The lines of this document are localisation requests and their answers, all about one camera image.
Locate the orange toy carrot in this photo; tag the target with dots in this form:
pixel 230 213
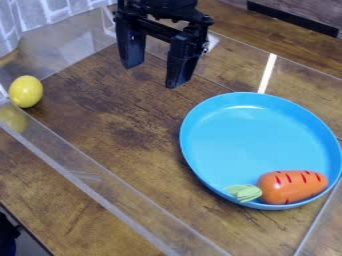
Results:
pixel 280 187

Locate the yellow toy lemon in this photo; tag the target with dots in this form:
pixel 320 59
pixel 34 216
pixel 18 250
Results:
pixel 25 91

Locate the dark baseboard strip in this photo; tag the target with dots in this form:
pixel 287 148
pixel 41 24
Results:
pixel 292 19

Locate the blue plastic tray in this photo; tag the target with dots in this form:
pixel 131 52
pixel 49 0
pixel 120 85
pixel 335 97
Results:
pixel 239 135

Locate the clear acrylic enclosure wall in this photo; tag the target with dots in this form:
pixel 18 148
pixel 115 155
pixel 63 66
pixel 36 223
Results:
pixel 93 176

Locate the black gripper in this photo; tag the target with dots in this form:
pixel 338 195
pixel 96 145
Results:
pixel 187 45

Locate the grey patterned curtain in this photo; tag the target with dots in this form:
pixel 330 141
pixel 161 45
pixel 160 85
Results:
pixel 24 15

